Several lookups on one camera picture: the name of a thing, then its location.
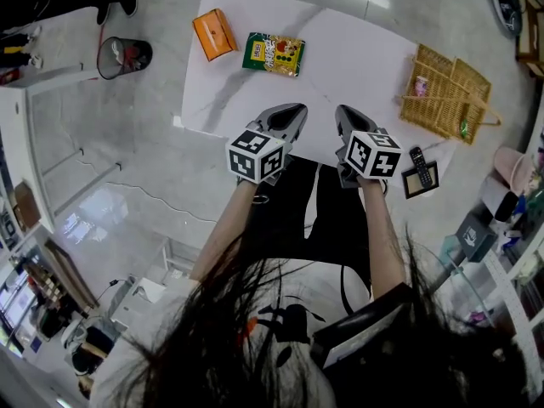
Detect black screen device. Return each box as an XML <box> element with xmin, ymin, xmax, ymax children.
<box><xmin>309</xmin><ymin>282</ymin><xmax>416</xmax><ymax>371</ymax></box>

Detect white marble coffee table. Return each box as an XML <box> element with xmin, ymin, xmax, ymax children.
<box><xmin>181</xmin><ymin>0</ymin><xmax>458</xmax><ymax>199</ymax></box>

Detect brown wooden board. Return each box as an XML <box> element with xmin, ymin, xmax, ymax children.
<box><xmin>44</xmin><ymin>238</ymin><xmax>101</xmax><ymax>314</ymax></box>

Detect black remote control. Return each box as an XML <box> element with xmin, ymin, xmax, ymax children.
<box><xmin>409</xmin><ymin>146</ymin><xmax>434</xmax><ymax>188</ymax></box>

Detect person's left forearm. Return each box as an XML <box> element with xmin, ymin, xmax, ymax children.
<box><xmin>189</xmin><ymin>179</ymin><xmax>260</xmax><ymax>282</ymax></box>

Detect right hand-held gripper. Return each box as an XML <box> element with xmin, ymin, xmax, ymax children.
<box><xmin>334</xmin><ymin>104</ymin><xmax>403</xmax><ymax>189</ymax></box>

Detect white curved shelf unit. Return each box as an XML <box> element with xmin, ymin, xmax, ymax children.
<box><xmin>437</xmin><ymin>112</ymin><xmax>544</xmax><ymax>403</ymax></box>

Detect orange tissue box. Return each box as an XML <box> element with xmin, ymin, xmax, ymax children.
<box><xmin>191</xmin><ymin>8</ymin><xmax>239</xmax><ymax>62</ymax></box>

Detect white cylinder with black face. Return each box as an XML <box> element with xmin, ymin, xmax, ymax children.
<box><xmin>482</xmin><ymin>176</ymin><xmax>519</xmax><ymax>224</ymax></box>

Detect large green snack bag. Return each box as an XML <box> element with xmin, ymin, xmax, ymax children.
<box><xmin>241</xmin><ymin>31</ymin><xmax>306</xmax><ymax>77</ymax></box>

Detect pink bucket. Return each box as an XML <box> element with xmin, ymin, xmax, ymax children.
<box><xmin>493</xmin><ymin>145</ymin><xmax>533</xmax><ymax>197</ymax></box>

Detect white desk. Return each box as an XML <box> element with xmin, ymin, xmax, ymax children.
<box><xmin>0</xmin><ymin>68</ymin><xmax>122</xmax><ymax>233</ymax></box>

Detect black mesh waste bin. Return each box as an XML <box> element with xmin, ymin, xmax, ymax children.
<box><xmin>96</xmin><ymin>36</ymin><xmax>153</xmax><ymax>81</ymax></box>

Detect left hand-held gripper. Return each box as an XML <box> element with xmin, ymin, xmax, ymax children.
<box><xmin>225</xmin><ymin>103</ymin><xmax>309</xmax><ymax>185</ymax></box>

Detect woven wicker basket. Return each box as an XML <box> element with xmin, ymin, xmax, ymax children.
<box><xmin>397</xmin><ymin>43</ymin><xmax>502</xmax><ymax>146</ymax></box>

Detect person's right forearm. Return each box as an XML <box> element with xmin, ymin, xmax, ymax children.
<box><xmin>359</xmin><ymin>176</ymin><xmax>407</xmax><ymax>301</ymax></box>

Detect black cable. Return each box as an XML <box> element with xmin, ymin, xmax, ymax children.
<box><xmin>339</xmin><ymin>263</ymin><xmax>356</xmax><ymax>316</ymax></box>

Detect brown wooden box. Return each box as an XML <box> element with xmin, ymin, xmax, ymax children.
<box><xmin>14</xmin><ymin>180</ymin><xmax>43</xmax><ymax>229</ymax></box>

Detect person's white printed shirt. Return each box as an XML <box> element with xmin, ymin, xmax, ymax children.
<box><xmin>91</xmin><ymin>265</ymin><xmax>375</xmax><ymax>408</ymax></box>

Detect person's black trousers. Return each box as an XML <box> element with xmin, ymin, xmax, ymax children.
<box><xmin>241</xmin><ymin>155</ymin><xmax>373</xmax><ymax>292</ymax></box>

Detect white floor cable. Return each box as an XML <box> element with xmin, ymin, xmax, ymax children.
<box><xmin>105</xmin><ymin>180</ymin><xmax>218</xmax><ymax>224</ymax></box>

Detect dark grey box white logo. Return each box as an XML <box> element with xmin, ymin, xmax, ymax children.
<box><xmin>454</xmin><ymin>212</ymin><xmax>498</xmax><ymax>264</ymax></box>

